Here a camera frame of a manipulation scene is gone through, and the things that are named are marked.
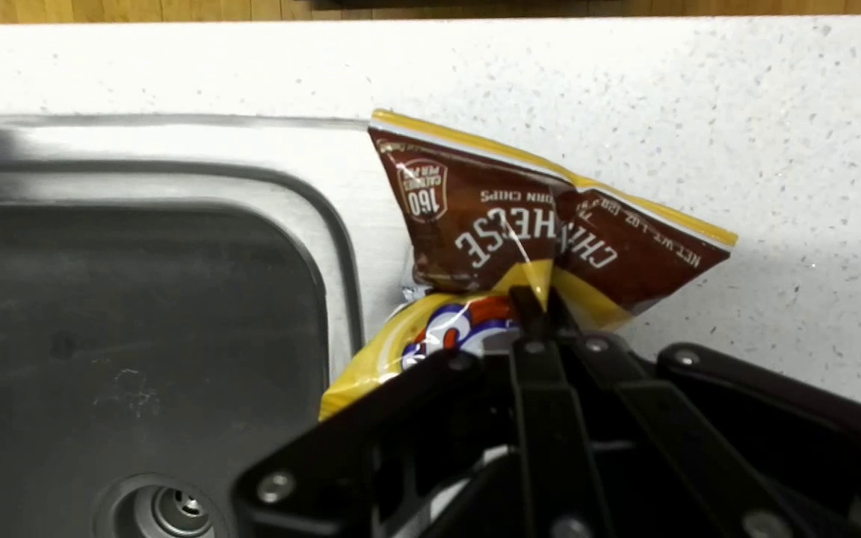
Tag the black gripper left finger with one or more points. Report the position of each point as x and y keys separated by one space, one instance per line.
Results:
x=450 y=436

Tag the round sink drain strainer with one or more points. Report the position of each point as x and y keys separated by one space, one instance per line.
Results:
x=166 y=511

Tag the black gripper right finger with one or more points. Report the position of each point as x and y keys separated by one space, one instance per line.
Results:
x=710 y=436

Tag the black flat object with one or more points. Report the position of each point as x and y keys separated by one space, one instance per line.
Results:
x=550 y=4

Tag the yellow brown snack packet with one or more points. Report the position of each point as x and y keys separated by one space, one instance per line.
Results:
x=471 y=218

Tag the stainless steel double sink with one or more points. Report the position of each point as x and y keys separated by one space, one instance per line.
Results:
x=101 y=328

